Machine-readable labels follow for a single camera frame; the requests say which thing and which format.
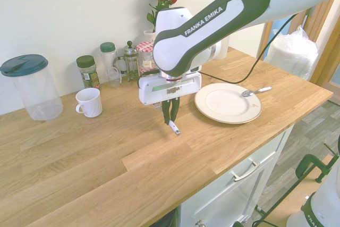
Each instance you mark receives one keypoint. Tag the large clear container teal lid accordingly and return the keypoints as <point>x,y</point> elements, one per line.
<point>34,88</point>

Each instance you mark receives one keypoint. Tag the large jar red gingham lid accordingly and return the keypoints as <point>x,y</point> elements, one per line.
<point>145,54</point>

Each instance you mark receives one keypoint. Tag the tall clear jar green lid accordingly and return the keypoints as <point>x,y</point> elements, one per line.
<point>108,57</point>

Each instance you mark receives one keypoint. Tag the clear bag of white rolls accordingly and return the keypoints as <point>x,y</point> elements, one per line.
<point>295,54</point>

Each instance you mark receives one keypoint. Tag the white kitchen cabinet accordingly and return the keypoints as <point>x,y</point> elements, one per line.
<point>233,192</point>

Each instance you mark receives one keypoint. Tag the white ceramic mug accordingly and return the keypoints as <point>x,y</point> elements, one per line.
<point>91,104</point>

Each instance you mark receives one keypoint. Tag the glass french press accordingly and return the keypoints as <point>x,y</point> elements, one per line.
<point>130,62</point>

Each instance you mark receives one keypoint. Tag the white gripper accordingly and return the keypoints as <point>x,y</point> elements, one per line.
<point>159,90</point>

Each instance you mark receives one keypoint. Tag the wooden door frame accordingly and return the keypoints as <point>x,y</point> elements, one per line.
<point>328,51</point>

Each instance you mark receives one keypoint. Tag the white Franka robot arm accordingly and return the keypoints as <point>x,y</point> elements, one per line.
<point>212,25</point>

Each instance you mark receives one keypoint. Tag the white plate with gold rim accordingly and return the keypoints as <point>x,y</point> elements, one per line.
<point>225,104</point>

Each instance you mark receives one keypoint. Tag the small clear plastic cup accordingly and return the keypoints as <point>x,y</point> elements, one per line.
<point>114,78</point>

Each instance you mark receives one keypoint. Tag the coffee jar dark green lid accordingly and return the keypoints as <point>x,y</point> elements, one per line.
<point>89,75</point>

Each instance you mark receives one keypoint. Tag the green clamp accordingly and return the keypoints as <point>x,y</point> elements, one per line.
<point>308,161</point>

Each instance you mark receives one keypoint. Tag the metal cabinet knob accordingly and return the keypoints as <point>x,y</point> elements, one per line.
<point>199,223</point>

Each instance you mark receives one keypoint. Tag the white ceramic vase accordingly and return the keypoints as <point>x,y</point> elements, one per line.
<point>150,35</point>

